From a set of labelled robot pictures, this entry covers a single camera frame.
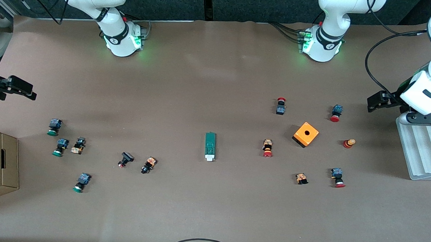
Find green load switch white handle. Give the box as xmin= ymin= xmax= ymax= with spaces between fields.
xmin=203 ymin=131 xmax=217 ymax=162

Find white ribbed tray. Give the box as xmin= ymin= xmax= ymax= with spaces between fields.
xmin=392 ymin=112 xmax=431 ymax=182

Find green mushroom push button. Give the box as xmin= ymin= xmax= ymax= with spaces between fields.
xmin=72 ymin=172 xmax=92 ymax=194
xmin=52 ymin=138 xmax=69 ymax=158
xmin=47 ymin=118 xmax=63 ymax=137

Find red push button blue block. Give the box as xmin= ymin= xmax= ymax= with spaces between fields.
xmin=330 ymin=104 xmax=344 ymax=123
xmin=329 ymin=167 xmax=347 ymax=189

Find orange button box with hole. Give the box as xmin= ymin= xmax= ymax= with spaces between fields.
xmin=292 ymin=121 xmax=320 ymax=149

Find red button black blue block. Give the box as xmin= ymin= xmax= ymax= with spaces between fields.
xmin=275 ymin=97 xmax=287 ymax=116

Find red mushroom button orange block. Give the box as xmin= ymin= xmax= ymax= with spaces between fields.
xmin=261 ymin=139 xmax=274 ymax=158

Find black square indicator red terminals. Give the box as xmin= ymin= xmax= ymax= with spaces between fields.
xmin=117 ymin=151 xmax=135 ymax=169

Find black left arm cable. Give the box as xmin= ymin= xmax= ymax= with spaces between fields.
xmin=359 ymin=0 xmax=431 ymax=97

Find black selector switch orange block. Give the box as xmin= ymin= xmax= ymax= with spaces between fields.
xmin=140 ymin=156 xmax=158 ymax=175
xmin=70 ymin=136 xmax=87 ymax=155

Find grey aluminium frame bar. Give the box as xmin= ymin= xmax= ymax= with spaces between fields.
xmin=0 ymin=0 xmax=25 ymax=18

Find black base cable bundle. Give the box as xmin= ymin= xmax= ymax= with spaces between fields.
xmin=268 ymin=21 xmax=305 ymax=44

